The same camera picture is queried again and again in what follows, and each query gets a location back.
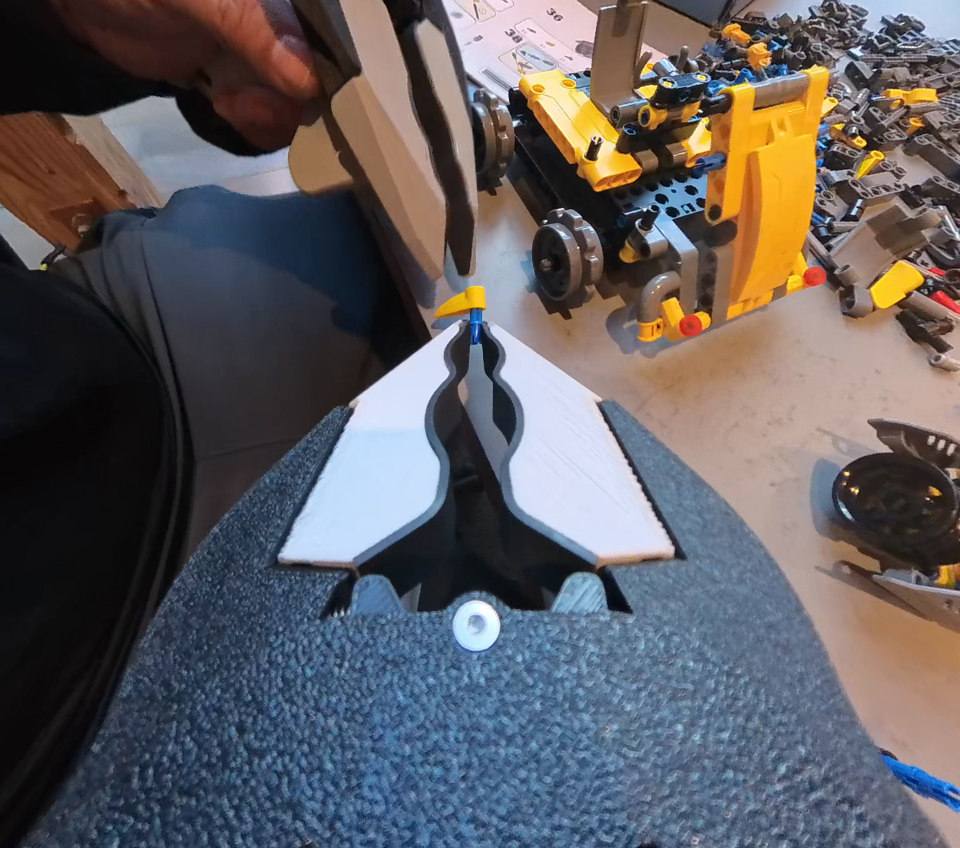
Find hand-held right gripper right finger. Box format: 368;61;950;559
482;323;678;571

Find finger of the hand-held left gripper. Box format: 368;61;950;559
287;0;451;282
412;19;481;277

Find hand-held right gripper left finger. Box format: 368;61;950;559
277;321;471;571

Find yellow wedge piece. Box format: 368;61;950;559
433;287;489;321

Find person's left forearm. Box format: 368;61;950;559
0;0;196;117

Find person's legs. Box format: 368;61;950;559
45;184;425;564

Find yellow grey wheel assembly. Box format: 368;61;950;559
828;416;960;631

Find yellow toy brick car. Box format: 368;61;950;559
468;0;835;345

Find wooden panel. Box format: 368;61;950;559
0;113;164;250

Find pile of small black pieces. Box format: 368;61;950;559
712;0;960;370

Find blue braided cord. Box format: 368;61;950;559
881;754;960;816

